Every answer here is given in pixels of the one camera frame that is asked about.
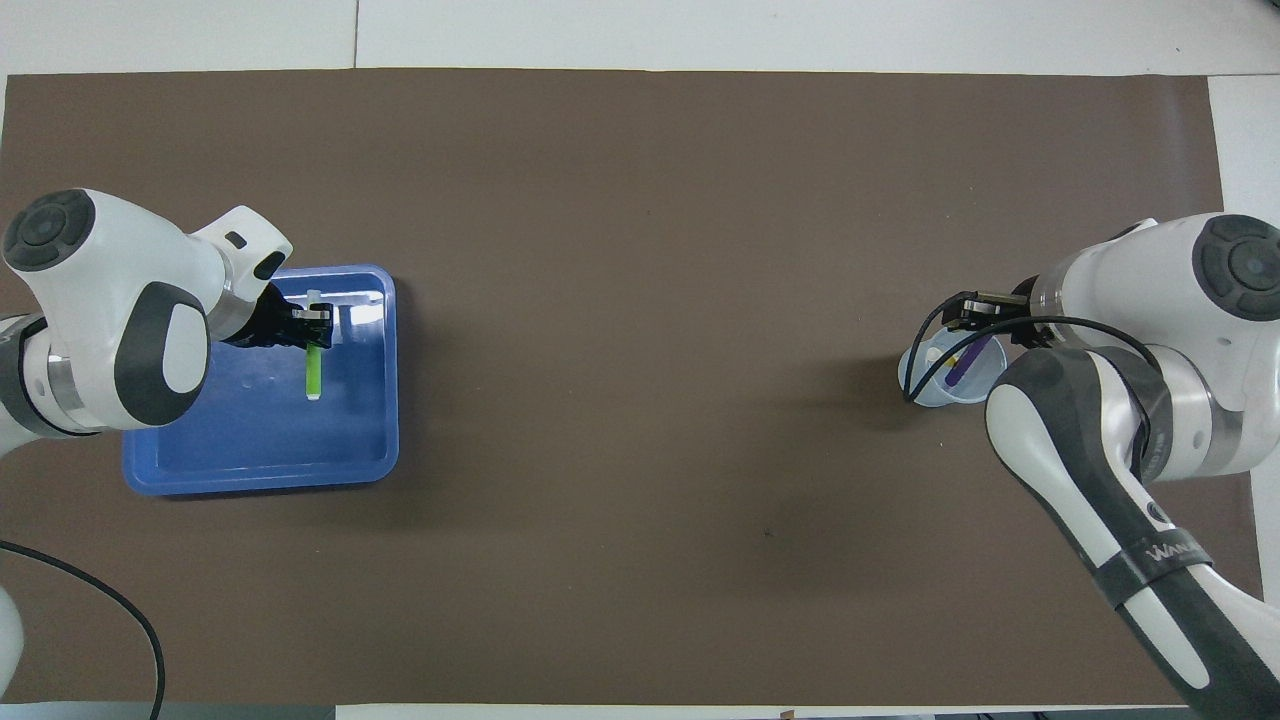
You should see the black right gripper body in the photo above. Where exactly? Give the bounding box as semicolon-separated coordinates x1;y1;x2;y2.
985;290;1046;346

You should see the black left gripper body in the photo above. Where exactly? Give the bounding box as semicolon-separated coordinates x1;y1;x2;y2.
222;285;301;349

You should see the green marker pen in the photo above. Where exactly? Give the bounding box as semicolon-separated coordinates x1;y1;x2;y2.
303;288;327;402

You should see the purple marker pen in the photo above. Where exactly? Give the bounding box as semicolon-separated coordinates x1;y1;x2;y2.
945;335;993;389

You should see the blue plastic tray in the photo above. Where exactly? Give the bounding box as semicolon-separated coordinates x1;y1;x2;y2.
122;264;401;497

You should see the translucent plastic cup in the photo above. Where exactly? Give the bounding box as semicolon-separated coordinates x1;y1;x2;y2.
897;325;1009;408

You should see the brown table mat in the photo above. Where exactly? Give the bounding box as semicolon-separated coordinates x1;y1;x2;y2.
0;68;1266;706

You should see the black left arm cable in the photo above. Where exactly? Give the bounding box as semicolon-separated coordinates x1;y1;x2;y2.
0;540;166;720

